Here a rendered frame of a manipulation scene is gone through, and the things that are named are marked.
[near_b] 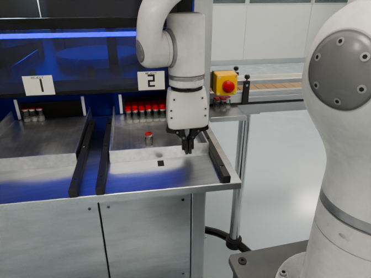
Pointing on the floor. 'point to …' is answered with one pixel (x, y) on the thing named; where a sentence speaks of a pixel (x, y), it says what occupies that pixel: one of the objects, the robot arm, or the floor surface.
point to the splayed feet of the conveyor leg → (227, 239)
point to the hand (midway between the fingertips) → (187, 145)
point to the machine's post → (196, 234)
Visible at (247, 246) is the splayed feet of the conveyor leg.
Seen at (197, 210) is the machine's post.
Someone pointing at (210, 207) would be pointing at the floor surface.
